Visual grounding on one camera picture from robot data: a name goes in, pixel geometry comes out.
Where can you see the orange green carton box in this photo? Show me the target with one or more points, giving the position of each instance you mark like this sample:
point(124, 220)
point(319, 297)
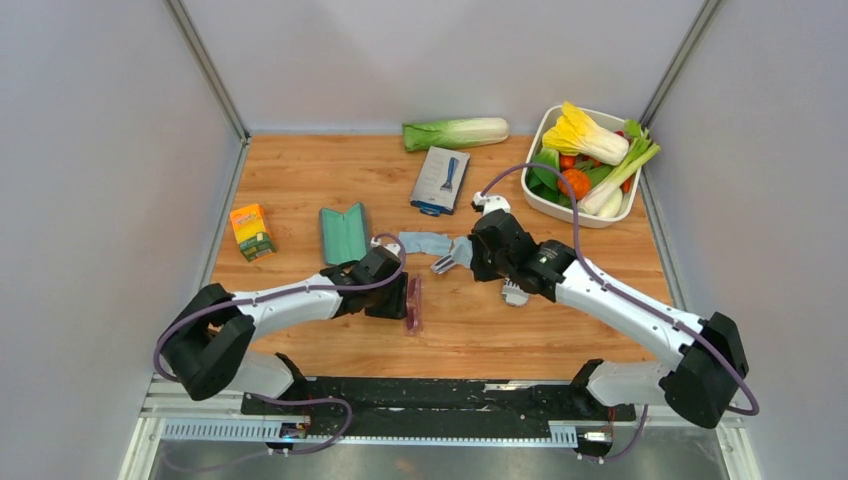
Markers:
point(251, 232)

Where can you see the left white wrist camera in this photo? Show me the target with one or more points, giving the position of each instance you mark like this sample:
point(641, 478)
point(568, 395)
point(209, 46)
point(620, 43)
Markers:
point(392, 247)

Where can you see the grey razor package box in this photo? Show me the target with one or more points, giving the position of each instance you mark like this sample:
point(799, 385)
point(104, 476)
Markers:
point(437, 188)

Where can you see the yellow white bok choy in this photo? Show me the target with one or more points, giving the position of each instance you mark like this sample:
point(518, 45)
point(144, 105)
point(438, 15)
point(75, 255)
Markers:
point(575, 133)

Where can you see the white rectangular tray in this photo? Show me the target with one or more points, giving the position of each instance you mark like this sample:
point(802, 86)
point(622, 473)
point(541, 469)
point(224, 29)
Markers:
point(538, 198)

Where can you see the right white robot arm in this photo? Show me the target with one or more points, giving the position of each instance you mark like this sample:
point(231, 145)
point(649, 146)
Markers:
point(700, 363)

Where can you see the green leafy vegetable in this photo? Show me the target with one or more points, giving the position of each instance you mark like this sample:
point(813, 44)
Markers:
point(542, 181)

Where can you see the pink transparent sunglasses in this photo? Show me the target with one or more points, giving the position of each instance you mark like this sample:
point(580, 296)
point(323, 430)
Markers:
point(413, 322)

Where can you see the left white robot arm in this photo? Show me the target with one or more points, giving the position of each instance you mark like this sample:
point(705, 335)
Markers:
point(206, 348)

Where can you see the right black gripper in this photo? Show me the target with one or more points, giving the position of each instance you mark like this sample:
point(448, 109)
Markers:
point(480, 272)

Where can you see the newspaper print pouch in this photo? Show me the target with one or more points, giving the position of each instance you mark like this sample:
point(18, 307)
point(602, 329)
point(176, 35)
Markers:
point(513, 295)

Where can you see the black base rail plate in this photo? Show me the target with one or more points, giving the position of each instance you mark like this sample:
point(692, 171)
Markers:
point(439, 408)

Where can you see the light blue cleaning cloth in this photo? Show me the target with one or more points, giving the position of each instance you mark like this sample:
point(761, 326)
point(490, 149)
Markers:
point(436, 244)

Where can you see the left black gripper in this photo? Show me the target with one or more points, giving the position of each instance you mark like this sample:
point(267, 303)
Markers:
point(396, 309)

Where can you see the green white napa cabbage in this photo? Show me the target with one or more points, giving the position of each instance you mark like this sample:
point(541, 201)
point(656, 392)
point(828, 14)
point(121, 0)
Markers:
point(454, 134)

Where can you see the grey glasses case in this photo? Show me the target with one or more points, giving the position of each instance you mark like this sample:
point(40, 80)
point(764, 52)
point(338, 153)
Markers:
point(344, 235)

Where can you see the green white leek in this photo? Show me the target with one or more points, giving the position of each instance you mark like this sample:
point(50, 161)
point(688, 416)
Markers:
point(642, 149)

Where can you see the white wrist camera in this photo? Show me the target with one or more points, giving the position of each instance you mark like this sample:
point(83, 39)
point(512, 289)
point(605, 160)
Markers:
point(485, 204)
point(392, 247)

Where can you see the small orange pumpkin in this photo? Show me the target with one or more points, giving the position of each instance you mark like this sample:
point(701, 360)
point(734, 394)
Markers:
point(575, 181)

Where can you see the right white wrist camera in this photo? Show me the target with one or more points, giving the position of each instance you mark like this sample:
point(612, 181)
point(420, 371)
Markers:
point(485, 204)

